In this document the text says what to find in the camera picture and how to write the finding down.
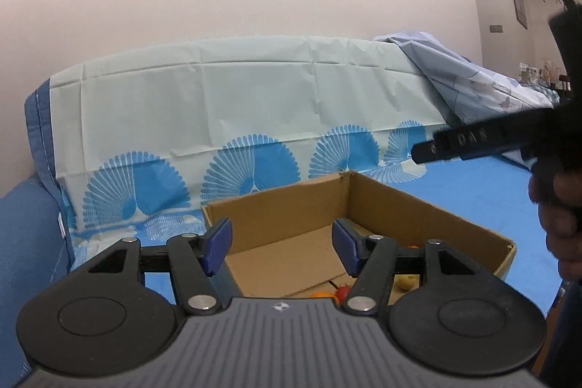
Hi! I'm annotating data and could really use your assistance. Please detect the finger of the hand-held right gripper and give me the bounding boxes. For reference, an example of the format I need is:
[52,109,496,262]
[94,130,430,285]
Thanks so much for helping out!
[411,107,561,164]

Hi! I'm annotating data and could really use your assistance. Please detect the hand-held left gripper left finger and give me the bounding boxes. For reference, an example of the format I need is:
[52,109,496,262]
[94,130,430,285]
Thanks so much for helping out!
[86,217,234,315]

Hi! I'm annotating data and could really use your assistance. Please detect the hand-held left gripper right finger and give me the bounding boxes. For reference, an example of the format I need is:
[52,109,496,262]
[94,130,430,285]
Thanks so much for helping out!
[332,219,476,315]

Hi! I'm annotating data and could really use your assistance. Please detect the brown cardboard box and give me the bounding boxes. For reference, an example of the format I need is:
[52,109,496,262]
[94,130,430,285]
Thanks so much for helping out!
[200,171,518,300]

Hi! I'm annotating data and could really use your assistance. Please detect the person's right hand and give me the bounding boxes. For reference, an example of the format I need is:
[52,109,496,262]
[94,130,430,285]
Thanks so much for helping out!
[529,163,582,280]

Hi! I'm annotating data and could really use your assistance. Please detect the distant table clutter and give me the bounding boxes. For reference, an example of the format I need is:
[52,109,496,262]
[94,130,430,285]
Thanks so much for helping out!
[518,60,571,93]

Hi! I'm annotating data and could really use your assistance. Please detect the pale blue patterned quilt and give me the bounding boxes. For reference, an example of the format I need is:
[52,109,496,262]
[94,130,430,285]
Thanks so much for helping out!
[373,31,562,129]

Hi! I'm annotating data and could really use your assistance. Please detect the blue fan print bedsheet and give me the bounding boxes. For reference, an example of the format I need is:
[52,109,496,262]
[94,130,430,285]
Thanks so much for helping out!
[48,34,565,316]

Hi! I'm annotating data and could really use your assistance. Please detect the blue cushion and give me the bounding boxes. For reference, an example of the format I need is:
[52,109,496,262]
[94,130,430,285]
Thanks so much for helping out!
[0,176,76,384]

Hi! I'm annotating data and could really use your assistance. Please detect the blue stitched cloth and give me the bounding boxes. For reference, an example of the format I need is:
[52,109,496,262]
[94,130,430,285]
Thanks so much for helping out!
[25,78,76,275]

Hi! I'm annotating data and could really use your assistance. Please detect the small framed wall picture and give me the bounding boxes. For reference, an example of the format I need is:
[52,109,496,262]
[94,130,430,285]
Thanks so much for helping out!
[510,0,528,29]

